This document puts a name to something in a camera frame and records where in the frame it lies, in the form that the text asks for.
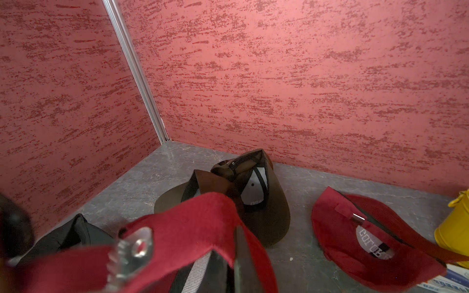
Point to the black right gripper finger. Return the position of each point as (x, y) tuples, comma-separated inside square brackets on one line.
[(246, 279)]

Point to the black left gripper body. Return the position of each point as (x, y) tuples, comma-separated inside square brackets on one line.
[(17, 233)]

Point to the red baseball cap front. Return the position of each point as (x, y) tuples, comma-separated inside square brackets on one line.
[(190, 248)]

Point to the red baseball cap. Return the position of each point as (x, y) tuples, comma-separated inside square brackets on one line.
[(190, 248), (369, 241)]

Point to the black baseball cap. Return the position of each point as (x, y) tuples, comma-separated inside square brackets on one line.
[(77, 232)]

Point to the brown baseball cap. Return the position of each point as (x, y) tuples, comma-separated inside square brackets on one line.
[(250, 182)]

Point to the red baseball cap back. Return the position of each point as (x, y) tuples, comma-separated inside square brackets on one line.
[(369, 241)]

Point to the white toothpaste box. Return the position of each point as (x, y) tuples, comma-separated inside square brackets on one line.
[(456, 280)]

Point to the yellow plastic bucket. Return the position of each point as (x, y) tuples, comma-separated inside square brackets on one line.
[(453, 233)]

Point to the aluminium corner post left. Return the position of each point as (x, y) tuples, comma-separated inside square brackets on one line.
[(127, 46)]

